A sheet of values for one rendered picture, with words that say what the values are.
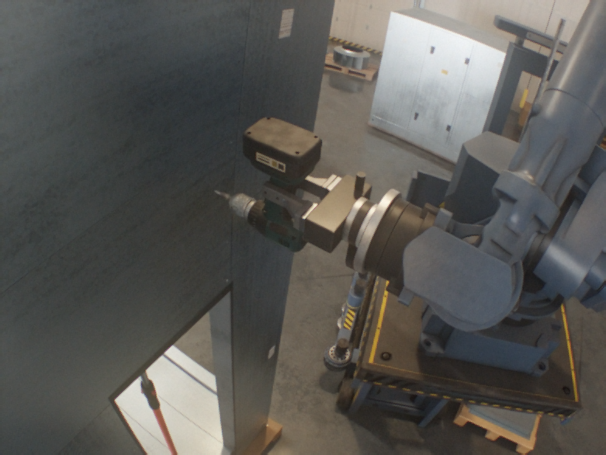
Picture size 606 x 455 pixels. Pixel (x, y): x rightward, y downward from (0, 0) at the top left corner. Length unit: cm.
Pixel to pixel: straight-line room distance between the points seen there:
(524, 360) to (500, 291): 95
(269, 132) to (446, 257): 33
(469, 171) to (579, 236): 36
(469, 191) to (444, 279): 61
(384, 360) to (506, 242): 85
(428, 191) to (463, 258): 128
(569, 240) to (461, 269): 52
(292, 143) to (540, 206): 39
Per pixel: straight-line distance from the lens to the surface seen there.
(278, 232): 80
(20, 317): 83
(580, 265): 108
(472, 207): 120
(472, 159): 115
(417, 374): 141
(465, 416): 373
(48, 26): 64
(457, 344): 144
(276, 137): 69
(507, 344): 146
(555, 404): 162
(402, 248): 64
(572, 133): 68
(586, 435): 462
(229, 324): 158
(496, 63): 623
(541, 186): 66
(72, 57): 67
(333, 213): 68
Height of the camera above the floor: 317
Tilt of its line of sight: 40 degrees down
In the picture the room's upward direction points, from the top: 10 degrees clockwise
